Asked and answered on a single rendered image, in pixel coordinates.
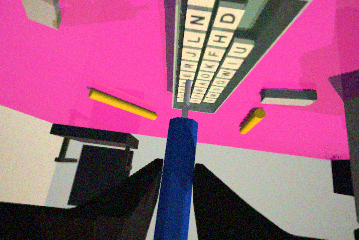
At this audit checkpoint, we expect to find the yellow cylinder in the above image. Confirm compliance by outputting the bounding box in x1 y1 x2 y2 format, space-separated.
239 109 266 134
89 89 157 120

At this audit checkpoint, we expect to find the blue stylus with grey tip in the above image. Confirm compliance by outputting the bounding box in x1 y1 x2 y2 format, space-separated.
153 79 198 240

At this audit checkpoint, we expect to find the beige rectangular block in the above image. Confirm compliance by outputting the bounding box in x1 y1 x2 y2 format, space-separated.
260 89 317 106

